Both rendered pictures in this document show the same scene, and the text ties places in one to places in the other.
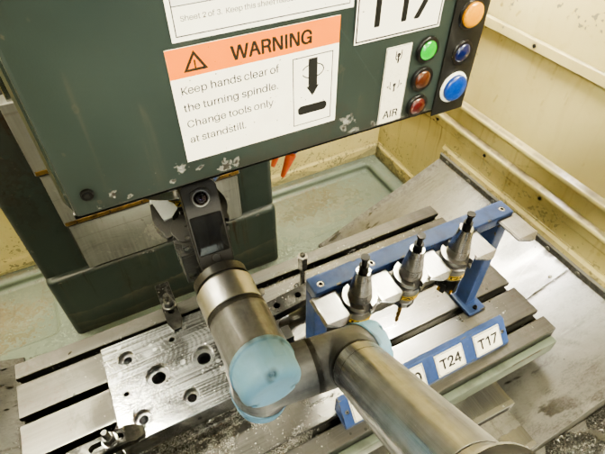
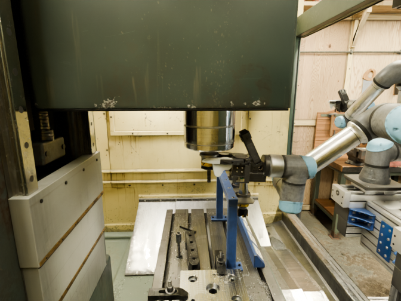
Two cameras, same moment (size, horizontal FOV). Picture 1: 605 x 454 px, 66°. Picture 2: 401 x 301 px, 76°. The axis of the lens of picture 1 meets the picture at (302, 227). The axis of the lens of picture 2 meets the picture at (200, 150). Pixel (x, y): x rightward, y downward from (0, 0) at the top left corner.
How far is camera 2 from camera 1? 98 cm
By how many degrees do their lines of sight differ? 64
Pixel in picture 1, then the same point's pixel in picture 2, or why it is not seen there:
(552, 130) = (187, 157)
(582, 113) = not seen: hidden behind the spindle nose
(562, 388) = (255, 228)
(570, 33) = (178, 124)
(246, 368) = (309, 160)
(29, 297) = not seen: outside the picture
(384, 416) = (329, 149)
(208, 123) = not seen: hidden behind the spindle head
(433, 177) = (145, 209)
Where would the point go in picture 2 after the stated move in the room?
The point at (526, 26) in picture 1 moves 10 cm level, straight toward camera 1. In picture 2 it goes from (160, 129) to (167, 130)
